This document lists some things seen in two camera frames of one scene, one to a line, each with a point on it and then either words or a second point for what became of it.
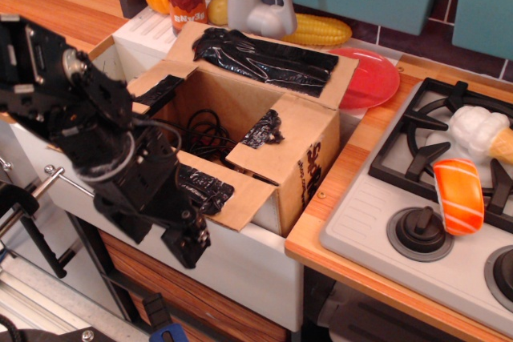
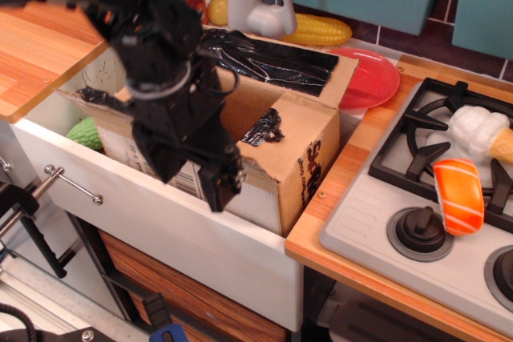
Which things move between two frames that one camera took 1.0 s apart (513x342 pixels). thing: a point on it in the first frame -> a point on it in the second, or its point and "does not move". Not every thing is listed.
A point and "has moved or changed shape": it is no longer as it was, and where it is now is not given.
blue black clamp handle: x=163 y=329 does not move
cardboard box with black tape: x=255 y=125 has moved or changed shape
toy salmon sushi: x=461 y=195 does not move
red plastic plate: x=374 y=81 does not move
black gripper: x=154 y=192 -> x=173 y=130
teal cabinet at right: x=483 y=18 does not move
